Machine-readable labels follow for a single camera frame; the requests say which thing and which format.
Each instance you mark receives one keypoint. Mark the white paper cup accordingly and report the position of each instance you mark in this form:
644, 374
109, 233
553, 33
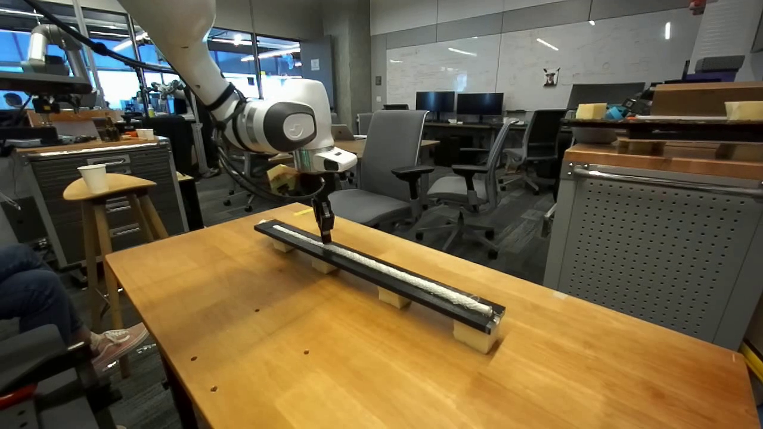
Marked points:
93, 176

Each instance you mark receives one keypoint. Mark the yellow foam block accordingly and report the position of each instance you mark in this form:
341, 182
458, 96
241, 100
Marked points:
745, 110
593, 113

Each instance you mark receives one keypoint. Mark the person leg in jeans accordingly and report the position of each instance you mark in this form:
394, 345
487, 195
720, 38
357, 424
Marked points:
31, 293

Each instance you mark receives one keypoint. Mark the wooden stool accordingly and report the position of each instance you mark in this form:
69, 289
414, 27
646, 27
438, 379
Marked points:
109, 189

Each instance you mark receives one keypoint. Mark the small wooden support block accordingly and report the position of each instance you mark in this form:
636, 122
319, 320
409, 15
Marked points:
476, 337
283, 245
323, 264
391, 297

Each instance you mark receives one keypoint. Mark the white pink sneaker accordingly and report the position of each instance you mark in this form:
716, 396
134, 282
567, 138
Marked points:
119, 344

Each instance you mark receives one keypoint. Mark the grey office chair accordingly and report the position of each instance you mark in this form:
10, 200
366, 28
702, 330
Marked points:
456, 185
394, 144

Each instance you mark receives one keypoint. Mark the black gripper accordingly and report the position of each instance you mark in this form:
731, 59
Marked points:
323, 189

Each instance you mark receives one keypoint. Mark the long black slotted rail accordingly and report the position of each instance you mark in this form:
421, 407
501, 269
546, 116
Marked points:
445, 303

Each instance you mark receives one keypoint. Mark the small white container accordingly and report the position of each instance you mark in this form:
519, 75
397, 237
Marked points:
143, 134

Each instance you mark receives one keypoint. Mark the white lamp head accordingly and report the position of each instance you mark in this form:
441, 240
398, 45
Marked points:
36, 48

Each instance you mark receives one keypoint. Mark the black machine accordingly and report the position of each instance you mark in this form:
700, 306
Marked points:
719, 67

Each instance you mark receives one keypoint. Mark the wooden box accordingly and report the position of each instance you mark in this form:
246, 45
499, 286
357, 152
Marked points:
700, 96

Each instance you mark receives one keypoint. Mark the yellow bar near floor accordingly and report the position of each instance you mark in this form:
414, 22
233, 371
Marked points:
751, 363

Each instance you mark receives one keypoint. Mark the grey perforated metal cabinet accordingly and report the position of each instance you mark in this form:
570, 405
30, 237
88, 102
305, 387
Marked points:
660, 252

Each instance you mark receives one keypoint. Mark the black office chair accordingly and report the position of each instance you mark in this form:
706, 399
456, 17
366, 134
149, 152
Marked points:
544, 134
40, 401

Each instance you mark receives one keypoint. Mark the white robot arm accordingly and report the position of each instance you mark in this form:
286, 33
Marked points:
192, 48

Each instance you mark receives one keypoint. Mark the grey drawer unit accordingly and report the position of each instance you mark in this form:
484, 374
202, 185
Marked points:
49, 166

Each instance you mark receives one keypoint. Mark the small wall poster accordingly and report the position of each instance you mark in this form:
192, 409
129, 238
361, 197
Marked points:
551, 76

